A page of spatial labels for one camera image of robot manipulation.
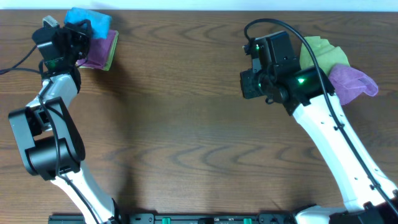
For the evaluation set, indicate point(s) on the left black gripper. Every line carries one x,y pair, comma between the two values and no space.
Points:
73,31

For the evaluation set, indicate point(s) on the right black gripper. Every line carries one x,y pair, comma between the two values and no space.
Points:
249,91

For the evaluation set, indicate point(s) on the blue microfiber cloth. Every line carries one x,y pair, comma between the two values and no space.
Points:
100,23

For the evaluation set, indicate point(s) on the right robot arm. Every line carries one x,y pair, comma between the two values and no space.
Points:
369,196

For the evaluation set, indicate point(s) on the folded purple cloth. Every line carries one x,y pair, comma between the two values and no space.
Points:
99,53

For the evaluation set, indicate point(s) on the folded green cloth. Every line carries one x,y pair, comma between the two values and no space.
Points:
111,56

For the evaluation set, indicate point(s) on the crumpled green cloth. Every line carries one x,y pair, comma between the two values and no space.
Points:
326,54

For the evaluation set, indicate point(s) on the crumpled purple cloth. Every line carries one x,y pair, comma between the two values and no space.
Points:
349,83

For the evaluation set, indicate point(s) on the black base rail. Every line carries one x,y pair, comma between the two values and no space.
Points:
152,218

